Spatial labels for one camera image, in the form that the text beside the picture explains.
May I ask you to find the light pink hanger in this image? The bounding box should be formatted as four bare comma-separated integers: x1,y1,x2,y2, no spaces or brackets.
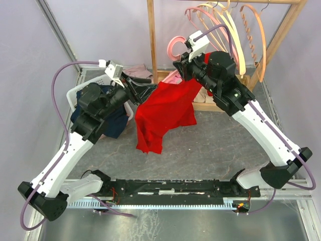
185,3,245,70

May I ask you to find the beige cloth in rack base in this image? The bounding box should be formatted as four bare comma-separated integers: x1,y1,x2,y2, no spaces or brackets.
193,87,213,103

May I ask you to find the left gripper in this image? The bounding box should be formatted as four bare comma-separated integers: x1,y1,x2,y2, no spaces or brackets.
98,72,159,119

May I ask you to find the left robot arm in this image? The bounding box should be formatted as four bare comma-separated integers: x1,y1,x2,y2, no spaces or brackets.
18,74,157,221

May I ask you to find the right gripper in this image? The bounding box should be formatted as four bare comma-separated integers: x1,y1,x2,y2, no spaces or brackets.
174,48,220,95

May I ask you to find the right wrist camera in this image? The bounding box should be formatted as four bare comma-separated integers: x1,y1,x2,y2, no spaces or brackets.
185,30,210,62

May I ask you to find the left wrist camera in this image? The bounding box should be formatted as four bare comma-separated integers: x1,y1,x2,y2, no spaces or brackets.
98,59,125,88

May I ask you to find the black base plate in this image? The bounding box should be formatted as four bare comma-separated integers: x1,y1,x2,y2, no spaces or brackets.
94,179,261,206

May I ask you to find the aluminium frame rail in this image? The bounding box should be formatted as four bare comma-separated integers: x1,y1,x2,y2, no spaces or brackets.
24,67,321,241

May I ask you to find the cream hanger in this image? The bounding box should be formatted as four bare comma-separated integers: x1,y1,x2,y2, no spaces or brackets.
217,1,246,77
193,2,232,52

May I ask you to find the white plastic basket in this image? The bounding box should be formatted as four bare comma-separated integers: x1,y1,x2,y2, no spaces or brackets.
66,74,133,140

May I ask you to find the peach hanger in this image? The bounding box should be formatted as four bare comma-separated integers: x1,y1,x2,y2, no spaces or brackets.
239,0,271,83

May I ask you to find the pink cloth in rack base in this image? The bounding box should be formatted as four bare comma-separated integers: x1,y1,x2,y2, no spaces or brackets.
162,70,182,84

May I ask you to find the navy blue t shirt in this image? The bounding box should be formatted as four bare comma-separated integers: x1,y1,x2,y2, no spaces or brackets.
70,85,129,139

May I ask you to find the wooden clothes rack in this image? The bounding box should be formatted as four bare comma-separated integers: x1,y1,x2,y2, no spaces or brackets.
146,0,308,112

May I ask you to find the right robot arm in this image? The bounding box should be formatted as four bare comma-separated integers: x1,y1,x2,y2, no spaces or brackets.
173,51,312,196

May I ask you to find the blue cable duct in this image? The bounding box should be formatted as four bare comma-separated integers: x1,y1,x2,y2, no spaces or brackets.
66,197,239,210

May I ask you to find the pink cloth on floor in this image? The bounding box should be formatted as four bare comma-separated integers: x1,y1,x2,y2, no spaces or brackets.
123,64,153,80

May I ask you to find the corner aluminium profile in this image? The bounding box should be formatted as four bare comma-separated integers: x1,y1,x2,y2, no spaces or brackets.
35,0,77,62

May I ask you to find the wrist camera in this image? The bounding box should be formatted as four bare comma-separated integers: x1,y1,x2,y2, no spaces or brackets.
185,30,210,62
98,59,125,88

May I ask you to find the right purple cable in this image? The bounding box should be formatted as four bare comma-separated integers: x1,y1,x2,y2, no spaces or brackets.
193,24,317,215

